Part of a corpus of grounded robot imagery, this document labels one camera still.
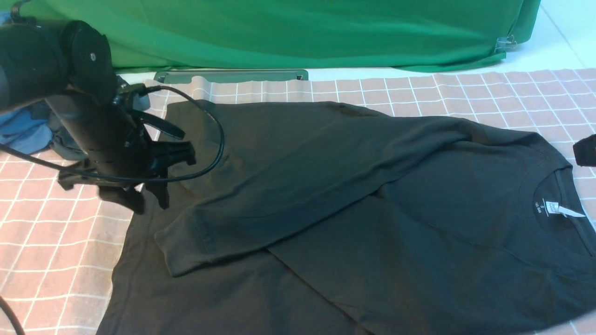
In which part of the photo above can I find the metal binder clip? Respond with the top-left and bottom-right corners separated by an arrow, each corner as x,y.
494,35 -> 517,54

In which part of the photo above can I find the blue garment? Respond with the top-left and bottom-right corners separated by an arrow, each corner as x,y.
0,12 -> 54,155

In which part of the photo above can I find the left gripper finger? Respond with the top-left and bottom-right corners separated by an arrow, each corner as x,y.
144,181 -> 170,209
98,185 -> 145,215

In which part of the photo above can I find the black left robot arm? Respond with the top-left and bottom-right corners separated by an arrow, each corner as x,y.
1,21 -> 196,214

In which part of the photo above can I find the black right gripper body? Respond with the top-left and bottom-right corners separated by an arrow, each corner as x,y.
573,134 -> 596,167

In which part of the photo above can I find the pink checkered tablecloth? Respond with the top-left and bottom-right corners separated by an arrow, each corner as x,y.
1,68 -> 595,335

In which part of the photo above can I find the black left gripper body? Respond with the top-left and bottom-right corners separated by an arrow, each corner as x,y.
58,109 -> 196,190

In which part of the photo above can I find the green backdrop cloth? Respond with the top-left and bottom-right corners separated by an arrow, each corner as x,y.
20,0 -> 541,73

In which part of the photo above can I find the dark gray crumpled garment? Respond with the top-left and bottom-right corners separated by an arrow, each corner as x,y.
47,74 -> 152,161

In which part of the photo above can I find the dark gray long-sleeve shirt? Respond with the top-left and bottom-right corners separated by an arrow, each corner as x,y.
97,100 -> 595,335

